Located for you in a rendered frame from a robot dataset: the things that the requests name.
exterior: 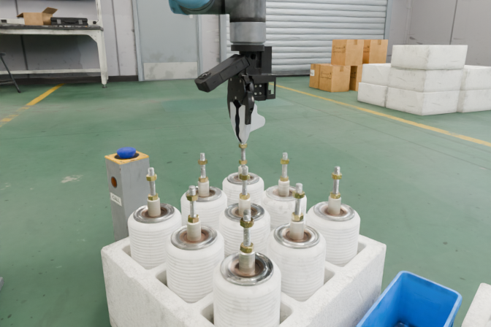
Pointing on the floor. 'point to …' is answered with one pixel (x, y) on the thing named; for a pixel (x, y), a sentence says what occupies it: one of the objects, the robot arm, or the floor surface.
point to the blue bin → (413, 304)
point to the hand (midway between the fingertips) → (239, 137)
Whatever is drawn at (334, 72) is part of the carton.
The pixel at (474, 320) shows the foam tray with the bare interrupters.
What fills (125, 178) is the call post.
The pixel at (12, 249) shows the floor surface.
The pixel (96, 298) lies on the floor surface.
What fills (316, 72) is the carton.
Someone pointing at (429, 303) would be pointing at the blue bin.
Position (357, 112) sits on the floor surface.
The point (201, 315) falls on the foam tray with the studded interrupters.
